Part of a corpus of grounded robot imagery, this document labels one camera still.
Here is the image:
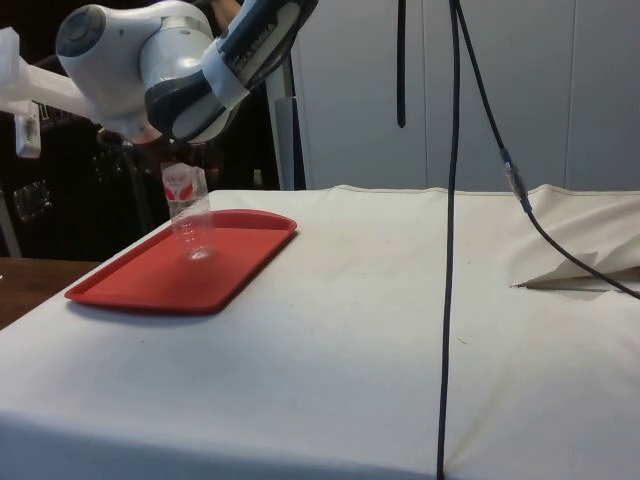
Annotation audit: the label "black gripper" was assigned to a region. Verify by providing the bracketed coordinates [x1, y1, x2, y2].
[97, 126, 169, 164]

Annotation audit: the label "clear plastic bottle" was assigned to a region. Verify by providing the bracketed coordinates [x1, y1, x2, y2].
[161, 158, 217, 264]

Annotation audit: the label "red tray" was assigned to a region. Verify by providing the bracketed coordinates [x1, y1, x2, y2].
[63, 208, 301, 318]

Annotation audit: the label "pale lockers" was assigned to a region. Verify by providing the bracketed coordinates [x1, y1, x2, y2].
[266, 0, 640, 192]

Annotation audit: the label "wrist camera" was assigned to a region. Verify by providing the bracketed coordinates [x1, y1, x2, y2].
[0, 27, 97, 159]

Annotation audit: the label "black cable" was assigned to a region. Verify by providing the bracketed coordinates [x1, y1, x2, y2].
[451, 0, 640, 301]
[396, 0, 407, 130]
[435, 0, 463, 480]

